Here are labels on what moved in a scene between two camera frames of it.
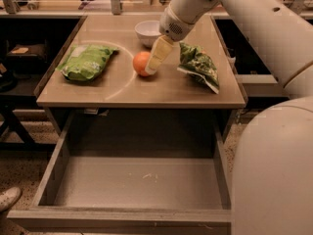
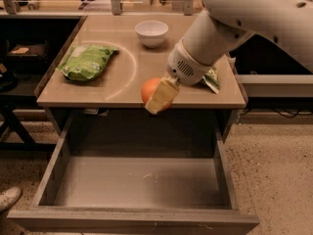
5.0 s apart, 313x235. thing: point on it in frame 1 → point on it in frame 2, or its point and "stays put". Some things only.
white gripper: (171, 24) → (187, 68)
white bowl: (148, 32) stays put
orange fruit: (140, 61) → (148, 89)
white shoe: (9, 196) stays put
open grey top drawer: (133, 172) stays put
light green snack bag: (85, 62) stays put
